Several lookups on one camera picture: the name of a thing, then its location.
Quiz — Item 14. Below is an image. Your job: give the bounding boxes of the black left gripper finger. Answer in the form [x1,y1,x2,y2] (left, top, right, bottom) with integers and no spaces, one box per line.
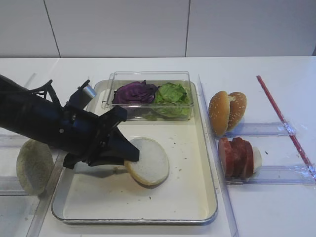
[63,153,124,169]
[101,127,140,162]

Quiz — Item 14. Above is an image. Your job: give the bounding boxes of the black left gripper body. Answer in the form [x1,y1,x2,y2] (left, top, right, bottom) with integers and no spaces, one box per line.
[62,80,127,158]

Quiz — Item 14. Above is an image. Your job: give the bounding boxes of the pale bun bottom slice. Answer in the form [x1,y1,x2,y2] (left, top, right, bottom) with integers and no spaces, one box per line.
[124,137,169,186]

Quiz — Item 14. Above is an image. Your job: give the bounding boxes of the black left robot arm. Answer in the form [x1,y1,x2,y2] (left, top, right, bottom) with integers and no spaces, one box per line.
[0,76,140,169]

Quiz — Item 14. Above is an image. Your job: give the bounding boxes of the green lettuce leaves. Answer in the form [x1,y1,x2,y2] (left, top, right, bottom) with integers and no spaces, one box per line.
[151,82,191,119]

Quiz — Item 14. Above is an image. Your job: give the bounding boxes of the brown meat patty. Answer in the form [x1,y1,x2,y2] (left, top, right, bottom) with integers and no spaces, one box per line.
[241,140,254,179]
[230,137,247,178]
[218,138,234,177]

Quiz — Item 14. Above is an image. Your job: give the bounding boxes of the pale bun bottom standing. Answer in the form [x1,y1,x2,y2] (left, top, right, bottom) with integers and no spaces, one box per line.
[16,139,54,195]

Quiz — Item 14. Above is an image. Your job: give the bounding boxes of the metal baking tray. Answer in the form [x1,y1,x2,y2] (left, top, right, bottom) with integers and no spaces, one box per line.
[51,85,218,225]

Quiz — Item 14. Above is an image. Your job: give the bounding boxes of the purple cabbage leaves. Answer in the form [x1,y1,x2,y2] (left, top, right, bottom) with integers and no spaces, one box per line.
[112,80,158,104]

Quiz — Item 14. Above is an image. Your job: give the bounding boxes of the clear plastic vegetable container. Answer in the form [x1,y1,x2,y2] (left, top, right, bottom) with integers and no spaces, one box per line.
[102,71,194,120]

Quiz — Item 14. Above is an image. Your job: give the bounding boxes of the sesame bun top left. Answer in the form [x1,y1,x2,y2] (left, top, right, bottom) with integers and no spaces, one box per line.
[208,91,230,137]

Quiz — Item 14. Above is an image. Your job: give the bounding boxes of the sesame bun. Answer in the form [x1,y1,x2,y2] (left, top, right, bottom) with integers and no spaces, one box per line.
[227,92,247,131]
[208,91,230,137]

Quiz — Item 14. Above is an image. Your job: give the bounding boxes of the sesame bun top right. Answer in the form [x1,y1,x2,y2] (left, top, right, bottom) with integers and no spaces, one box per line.
[227,92,247,131]

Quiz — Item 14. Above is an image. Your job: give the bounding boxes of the white pusher block lower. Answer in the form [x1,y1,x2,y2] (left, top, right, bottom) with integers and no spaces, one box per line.
[252,147,262,173]

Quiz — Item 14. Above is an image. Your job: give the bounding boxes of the red strip on table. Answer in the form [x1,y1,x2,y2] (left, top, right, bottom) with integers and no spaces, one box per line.
[256,75,315,173]

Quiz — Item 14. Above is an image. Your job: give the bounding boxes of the clear left divider rail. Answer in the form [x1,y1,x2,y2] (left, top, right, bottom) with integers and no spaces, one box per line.
[26,150,67,237]

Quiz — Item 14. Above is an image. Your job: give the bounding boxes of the clear long divider rail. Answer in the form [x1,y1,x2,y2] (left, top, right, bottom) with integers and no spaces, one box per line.
[197,74,240,237]

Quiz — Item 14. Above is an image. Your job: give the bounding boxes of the clear rail track upper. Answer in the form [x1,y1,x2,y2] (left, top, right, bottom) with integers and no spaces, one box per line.
[225,122,296,137]

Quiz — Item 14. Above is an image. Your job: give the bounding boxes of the clear rail track lower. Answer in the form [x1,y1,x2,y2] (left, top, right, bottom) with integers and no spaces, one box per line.
[226,164,316,186]

